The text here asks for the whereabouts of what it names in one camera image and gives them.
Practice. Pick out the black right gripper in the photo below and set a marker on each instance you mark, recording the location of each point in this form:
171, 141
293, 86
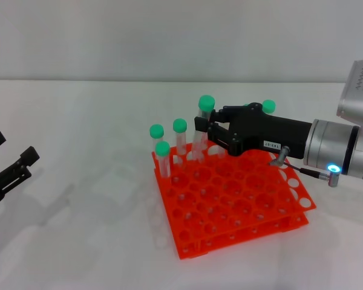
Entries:
269, 133

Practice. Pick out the orange test tube rack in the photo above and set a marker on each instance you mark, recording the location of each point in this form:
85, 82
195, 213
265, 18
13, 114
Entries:
230, 193

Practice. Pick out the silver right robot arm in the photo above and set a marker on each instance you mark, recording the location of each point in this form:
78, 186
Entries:
329, 148

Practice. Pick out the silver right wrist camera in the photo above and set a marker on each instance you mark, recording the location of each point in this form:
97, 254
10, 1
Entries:
360, 93

